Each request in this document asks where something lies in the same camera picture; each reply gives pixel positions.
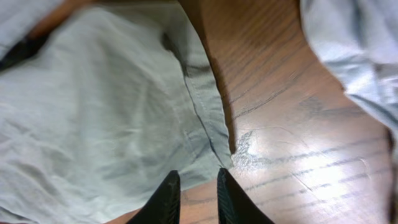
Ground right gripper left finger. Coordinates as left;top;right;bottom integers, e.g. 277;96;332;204
126;170;181;224

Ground khaki green shorts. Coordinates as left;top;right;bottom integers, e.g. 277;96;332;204
1;1;232;223

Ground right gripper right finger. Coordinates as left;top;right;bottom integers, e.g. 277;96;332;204
217;168;274;224

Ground light striped crumpled shirt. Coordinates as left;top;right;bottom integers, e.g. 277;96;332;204
300;0;397;137

